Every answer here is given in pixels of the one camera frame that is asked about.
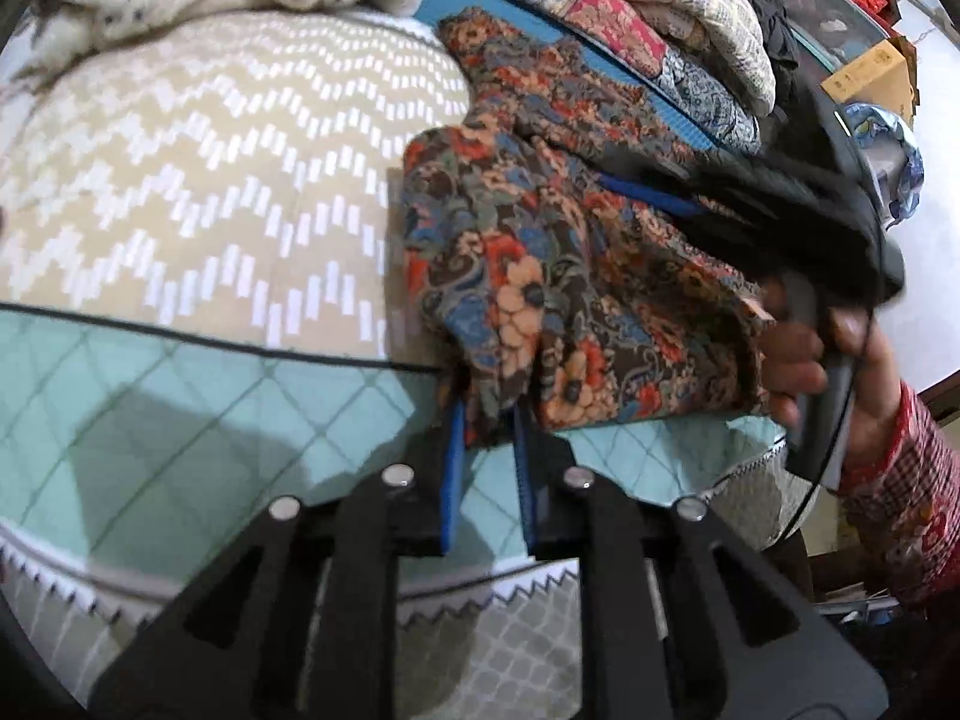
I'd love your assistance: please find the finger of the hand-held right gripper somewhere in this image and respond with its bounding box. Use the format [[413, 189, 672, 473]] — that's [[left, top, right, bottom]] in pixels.
[[592, 142, 751, 222]]

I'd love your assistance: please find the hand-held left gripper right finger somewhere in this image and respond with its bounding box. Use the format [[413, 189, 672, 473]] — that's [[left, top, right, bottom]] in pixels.
[[512, 405, 890, 720]]

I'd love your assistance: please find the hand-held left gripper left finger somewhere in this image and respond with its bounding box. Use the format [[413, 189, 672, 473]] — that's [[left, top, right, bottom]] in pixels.
[[86, 390, 470, 720]]

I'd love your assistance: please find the brown floral garment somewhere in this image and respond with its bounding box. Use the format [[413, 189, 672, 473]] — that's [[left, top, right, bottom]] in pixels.
[[401, 7, 773, 451]]

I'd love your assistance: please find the person's right forearm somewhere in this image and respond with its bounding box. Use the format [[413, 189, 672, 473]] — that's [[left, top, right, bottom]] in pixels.
[[836, 382, 960, 608]]

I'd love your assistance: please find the person's right hand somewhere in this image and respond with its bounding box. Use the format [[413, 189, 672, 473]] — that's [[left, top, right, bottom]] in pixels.
[[757, 292, 905, 466]]

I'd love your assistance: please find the blue patterned cloth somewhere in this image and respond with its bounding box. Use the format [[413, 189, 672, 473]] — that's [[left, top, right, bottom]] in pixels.
[[844, 101, 927, 222]]

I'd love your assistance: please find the cardboard box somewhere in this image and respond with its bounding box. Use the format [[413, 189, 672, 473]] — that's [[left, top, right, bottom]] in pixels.
[[821, 37, 916, 125]]

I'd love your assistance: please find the patchwork floral quilt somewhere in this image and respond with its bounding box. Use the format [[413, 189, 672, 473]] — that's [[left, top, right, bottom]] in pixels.
[[461, 0, 762, 158]]

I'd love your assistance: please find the plastic storage bin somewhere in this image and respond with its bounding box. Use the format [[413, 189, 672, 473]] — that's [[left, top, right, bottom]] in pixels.
[[772, 0, 893, 68]]

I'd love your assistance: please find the cream checked blanket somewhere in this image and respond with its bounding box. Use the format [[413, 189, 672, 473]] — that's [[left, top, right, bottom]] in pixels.
[[570, 0, 777, 117]]

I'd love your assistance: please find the black cloth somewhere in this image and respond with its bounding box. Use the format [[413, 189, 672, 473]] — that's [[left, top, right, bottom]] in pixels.
[[739, 0, 807, 102]]

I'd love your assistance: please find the teal quilted mattress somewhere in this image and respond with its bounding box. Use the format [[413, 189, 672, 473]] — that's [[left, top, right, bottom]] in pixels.
[[0, 304, 788, 720]]

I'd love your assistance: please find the blue mat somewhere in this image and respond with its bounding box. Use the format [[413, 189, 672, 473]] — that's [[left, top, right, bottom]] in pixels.
[[416, 0, 721, 151]]

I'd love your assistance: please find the beige chevron bed cover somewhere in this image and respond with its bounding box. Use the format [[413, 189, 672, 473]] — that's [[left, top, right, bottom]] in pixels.
[[0, 7, 481, 372]]

